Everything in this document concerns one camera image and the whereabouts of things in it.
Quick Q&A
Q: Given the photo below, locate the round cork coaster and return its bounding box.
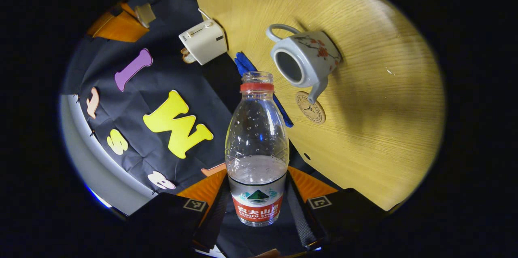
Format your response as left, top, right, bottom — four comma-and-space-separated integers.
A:
295, 91, 326, 124

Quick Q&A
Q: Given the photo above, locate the blue towel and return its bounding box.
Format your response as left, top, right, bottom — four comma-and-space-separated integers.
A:
234, 51, 294, 128

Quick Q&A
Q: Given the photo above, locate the white floral teacup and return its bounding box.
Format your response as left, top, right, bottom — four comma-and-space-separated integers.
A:
266, 23, 343, 105

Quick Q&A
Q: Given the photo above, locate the toast slice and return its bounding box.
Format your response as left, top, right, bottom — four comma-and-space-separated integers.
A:
180, 47, 197, 64

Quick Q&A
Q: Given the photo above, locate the white toaster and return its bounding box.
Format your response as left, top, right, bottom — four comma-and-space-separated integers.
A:
179, 19, 228, 66

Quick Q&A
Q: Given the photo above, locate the black backdrop cloth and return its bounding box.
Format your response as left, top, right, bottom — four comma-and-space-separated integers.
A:
61, 0, 243, 194

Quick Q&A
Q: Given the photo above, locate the clear plastic water bottle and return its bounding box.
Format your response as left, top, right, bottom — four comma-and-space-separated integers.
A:
225, 71, 290, 227

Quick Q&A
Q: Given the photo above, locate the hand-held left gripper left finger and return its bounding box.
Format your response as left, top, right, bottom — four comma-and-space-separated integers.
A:
123, 169, 229, 250

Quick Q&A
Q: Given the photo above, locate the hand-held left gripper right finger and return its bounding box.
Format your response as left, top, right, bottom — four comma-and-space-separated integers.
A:
286, 166, 389, 248

